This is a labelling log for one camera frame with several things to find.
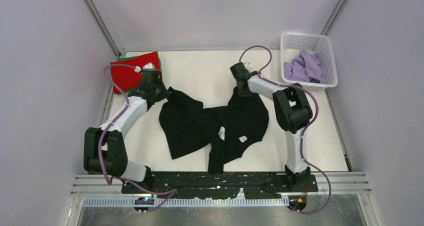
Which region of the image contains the black t shirt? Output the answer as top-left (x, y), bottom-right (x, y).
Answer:
top-left (159, 87), bottom-right (270, 174)

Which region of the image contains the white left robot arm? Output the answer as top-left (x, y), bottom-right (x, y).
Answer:
top-left (83, 67), bottom-right (170, 193)

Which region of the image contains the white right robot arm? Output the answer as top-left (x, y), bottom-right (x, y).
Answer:
top-left (230, 62), bottom-right (313, 191)

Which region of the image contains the red folded t shirt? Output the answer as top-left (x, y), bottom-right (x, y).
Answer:
top-left (110, 62), bottom-right (143, 92)

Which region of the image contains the green folded t shirt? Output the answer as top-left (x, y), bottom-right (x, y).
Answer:
top-left (113, 51), bottom-right (162, 72)

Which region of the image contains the white plastic basket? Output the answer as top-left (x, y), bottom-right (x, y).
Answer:
top-left (280, 32), bottom-right (338, 90)

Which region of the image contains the purple crumpled t shirt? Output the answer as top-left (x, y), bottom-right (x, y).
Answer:
top-left (283, 50), bottom-right (327, 84)

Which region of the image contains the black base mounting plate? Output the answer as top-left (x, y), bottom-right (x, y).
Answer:
top-left (121, 171), bottom-right (318, 200)

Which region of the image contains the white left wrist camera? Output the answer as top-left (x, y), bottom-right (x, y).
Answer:
top-left (142, 62), bottom-right (156, 71)

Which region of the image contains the left aluminium corner post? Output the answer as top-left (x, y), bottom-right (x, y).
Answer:
top-left (83, 0), bottom-right (126, 58)

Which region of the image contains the aluminium corner post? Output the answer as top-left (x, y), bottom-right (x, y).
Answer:
top-left (321, 0), bottom-right (349, 36)
top-left (83, 0), bottom-right (126, 58)

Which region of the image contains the white slotted cable duct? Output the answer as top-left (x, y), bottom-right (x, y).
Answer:
top-left (82, 196), bottom-right (289, 208)

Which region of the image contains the right aluminium corner post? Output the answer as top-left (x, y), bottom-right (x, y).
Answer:
top-left (321, 0), bottom-right (349, 36)

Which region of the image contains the aluminium frame rail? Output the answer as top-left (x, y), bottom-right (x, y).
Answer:
top-left (70, 171), bottom-right (372, 197)

